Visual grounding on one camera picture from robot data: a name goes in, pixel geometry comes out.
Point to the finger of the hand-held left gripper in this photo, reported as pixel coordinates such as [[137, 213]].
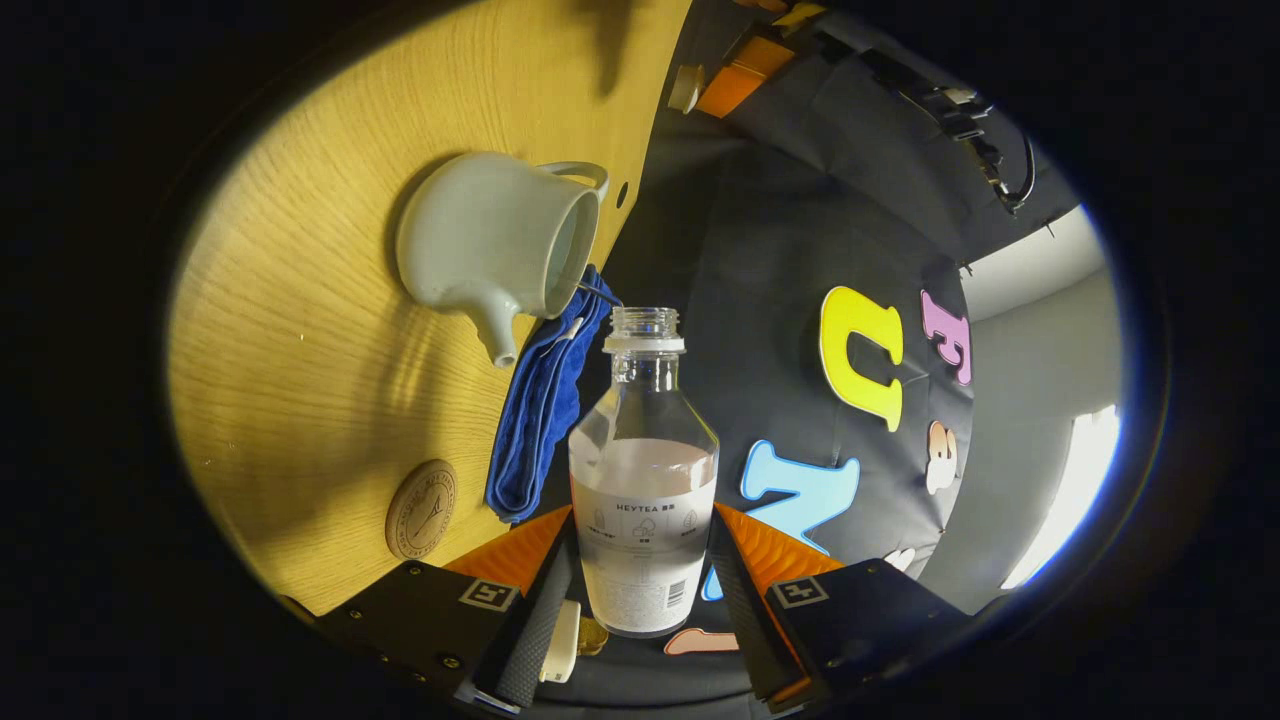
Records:
[[775, 50], [730, 92]]

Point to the blue folded towel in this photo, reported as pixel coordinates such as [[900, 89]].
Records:
[[545, 420]]

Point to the black backdrop cloth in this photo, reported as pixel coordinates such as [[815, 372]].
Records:
[[770, 250]]

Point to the clear plastic water bottle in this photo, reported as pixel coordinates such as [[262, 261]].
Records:
[[643, 520]]

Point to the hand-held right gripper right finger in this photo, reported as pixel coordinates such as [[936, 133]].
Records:
[[735, 620]]

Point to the round brown coaster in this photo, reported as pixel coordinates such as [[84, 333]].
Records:
[[420, 510]]

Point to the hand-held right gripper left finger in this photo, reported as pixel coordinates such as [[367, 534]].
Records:
[[540, 630]]

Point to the white toaster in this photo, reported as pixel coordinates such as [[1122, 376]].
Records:
[[562, 640]]

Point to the white ceramic teacup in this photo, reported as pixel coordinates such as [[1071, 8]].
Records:
[[480, 235]]

